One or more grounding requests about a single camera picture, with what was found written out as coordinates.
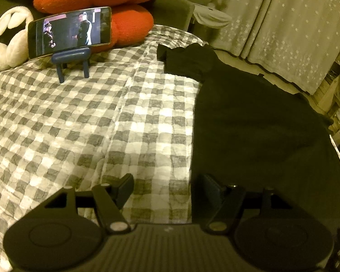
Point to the light grey cloth on chair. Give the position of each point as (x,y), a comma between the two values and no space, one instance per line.
(210,17)

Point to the lower red flower cushion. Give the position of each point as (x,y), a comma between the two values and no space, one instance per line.
(127,25)

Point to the dark blue phone stand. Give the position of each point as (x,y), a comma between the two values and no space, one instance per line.
(61,59)

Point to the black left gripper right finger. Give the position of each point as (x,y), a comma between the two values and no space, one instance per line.
(219,209)

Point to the wooden storage shelf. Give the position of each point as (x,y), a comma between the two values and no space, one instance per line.
(327,98)

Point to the smartphone showing video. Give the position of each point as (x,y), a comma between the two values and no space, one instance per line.
(69,30)

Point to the grey star pattern curtain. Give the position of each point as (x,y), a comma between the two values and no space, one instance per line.
(295,39)

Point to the black garment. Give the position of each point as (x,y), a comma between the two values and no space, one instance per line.
(251,133)

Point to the grey white checkered quilt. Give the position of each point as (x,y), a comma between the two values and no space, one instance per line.
(128,115)

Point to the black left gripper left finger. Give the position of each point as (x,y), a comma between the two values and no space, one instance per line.
(107,201)

